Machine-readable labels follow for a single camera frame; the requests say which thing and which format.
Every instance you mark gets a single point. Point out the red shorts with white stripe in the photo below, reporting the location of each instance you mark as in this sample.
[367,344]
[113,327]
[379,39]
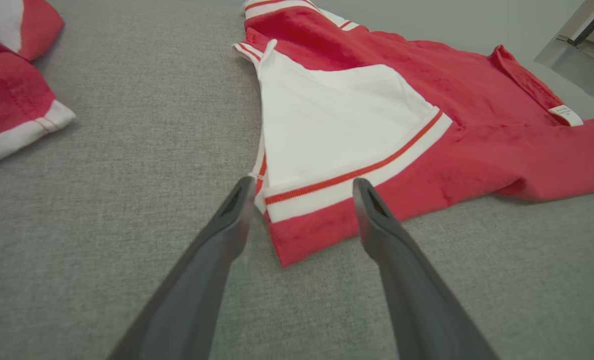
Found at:
[7,95]

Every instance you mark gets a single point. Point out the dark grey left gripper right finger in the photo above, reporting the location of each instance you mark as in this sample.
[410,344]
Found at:
[416,290]

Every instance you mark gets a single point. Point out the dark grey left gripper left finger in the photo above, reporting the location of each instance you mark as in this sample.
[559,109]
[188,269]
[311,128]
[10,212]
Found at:
[192,290]

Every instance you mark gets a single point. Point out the grey metal frame corner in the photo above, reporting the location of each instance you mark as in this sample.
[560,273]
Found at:
[571,65]

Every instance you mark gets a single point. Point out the red white numbered jersey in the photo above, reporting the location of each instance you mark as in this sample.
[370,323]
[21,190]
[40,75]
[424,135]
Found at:
[476,100]

